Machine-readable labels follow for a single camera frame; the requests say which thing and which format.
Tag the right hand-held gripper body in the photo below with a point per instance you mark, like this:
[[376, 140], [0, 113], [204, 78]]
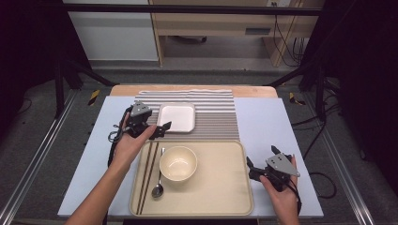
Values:
[[281, 165]]

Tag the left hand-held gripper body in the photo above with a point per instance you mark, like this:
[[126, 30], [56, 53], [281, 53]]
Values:
[[140, 110]]

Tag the white square plate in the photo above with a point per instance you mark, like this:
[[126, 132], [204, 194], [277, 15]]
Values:
[[176, 117]]

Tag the beige plastic tray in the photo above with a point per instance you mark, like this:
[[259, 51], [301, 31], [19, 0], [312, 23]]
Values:
[[219, 187]]

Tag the cream bowl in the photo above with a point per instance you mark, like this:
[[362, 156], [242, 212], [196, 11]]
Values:
[[178, 164]]

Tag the metal spoon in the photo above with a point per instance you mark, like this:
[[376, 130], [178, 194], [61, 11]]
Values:
[[157, 190]]

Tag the person's right hand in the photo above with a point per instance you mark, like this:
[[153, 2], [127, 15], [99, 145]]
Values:
[[284, 203]]

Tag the yellow black tape marker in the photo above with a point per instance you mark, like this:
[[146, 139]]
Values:
[[94, 97], [292, 97]]

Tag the striped placemat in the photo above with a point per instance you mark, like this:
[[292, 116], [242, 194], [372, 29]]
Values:
[[216, 122]]

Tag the black metal stand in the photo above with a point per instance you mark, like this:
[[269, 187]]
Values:
[[59, 90], [319, 93]]

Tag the white cabinet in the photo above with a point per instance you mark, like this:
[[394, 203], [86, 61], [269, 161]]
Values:
[[115, 34]]

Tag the light wooden desk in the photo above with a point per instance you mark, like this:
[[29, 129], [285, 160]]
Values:
[[212, 23]]

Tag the black curtain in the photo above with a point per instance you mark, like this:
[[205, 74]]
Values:
[[28, 47], [366, 78]]

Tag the aluminium floor rail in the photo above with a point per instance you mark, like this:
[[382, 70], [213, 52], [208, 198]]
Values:
[[34, 162], [344, 175]]

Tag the black horizontal frame bar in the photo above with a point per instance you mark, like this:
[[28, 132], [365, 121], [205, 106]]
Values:
[[187, 9]]

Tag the white wall socket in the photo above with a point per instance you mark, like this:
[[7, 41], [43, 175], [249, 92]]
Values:
[[280, 3]]

